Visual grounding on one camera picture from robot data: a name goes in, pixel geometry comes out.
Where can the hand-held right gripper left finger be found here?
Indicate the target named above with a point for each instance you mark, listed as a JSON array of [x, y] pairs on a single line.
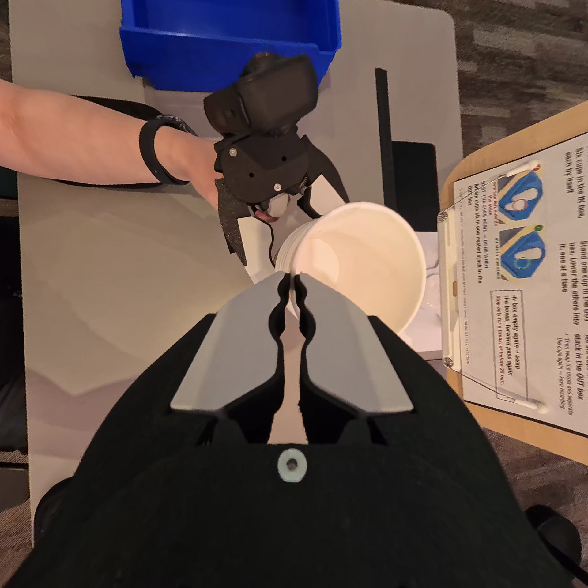
[[229, 358]]

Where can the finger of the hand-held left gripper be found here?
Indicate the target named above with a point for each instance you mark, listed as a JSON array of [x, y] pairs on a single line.
[[328, 195], [255, 243]]

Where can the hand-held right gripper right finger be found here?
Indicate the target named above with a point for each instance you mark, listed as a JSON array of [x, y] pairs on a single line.
[[358, 363]]

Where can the green-striped white paper cup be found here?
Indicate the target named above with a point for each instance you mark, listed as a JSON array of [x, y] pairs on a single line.
[[367, 257]]

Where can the blue plastic bin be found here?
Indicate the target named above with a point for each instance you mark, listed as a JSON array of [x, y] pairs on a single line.
[[206, 55]]

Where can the person's left forearm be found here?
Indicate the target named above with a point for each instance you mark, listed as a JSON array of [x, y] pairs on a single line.
[[69, 133]]

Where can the person's left hand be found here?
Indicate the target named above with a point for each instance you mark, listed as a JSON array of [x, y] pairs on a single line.
[[202, 165]]

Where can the black wrist band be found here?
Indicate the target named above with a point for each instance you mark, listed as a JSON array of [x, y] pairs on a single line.
[[149, 156]]

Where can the wooden sign board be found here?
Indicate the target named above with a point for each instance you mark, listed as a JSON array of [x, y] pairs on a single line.
[[528, 432]]

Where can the black chair caster base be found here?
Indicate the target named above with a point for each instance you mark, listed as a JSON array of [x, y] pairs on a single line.
[[551, 533]]

